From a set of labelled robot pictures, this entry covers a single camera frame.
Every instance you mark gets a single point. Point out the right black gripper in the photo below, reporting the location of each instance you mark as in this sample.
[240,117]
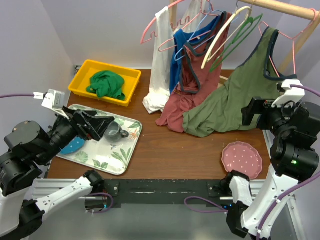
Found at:
[261,105]

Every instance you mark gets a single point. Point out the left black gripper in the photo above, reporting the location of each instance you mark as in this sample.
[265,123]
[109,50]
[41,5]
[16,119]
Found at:
[80,120]

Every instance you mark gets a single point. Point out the olive green tank top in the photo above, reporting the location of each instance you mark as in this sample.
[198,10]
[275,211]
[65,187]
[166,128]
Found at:
[256,77]

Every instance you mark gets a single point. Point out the bright green tank top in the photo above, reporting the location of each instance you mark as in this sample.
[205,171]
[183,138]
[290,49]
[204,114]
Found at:
[107,84]

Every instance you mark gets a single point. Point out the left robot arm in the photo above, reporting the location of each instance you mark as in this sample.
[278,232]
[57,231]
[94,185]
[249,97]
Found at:
[30,147]

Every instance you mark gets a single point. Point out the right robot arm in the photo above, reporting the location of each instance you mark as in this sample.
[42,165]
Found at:
[293,162]

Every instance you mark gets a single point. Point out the white tank top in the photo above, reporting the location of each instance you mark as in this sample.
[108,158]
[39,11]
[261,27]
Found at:
[159,86]

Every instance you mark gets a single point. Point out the rust red tank top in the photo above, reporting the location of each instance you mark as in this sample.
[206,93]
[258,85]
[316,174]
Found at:
[181,101]

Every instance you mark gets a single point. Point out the green plastic hanger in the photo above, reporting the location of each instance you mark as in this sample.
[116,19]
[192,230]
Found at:
[217,50]

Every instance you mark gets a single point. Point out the blue tank top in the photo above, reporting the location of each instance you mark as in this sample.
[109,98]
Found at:
[190,59]

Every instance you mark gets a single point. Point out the grey ceramic mug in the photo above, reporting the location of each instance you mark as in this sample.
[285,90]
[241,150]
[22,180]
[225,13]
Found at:
[114,133]

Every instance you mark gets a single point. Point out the blue dotted plate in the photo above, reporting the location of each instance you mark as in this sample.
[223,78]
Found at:
[76,144]

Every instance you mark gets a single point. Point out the floral serving tray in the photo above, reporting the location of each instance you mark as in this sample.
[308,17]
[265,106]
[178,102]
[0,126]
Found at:
[109,157]

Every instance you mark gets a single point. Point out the pink dotted plate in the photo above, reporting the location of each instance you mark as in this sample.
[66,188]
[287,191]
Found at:
[242,157]

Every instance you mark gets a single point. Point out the yellow plastic bin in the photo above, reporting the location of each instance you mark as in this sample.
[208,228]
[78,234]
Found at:
[90,67]

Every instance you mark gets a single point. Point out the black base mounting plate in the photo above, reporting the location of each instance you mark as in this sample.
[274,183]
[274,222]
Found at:
[164,191]

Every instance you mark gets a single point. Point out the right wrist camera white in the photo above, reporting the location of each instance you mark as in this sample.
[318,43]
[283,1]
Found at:
[292,92]

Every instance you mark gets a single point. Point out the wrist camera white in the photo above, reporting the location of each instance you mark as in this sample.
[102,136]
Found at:
[292,92]
[52,100]

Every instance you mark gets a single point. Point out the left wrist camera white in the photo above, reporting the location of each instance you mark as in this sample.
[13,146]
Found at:
[52,100]

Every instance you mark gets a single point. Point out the small pink wire hanger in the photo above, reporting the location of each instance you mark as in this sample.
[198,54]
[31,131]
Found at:
[179,40]

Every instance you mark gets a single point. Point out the wooden clothes rail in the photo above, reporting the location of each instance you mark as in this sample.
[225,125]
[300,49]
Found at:
[296,11]

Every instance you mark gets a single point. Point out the light blue wire hanger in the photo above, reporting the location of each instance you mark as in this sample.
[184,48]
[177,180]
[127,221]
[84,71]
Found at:
[199,33]

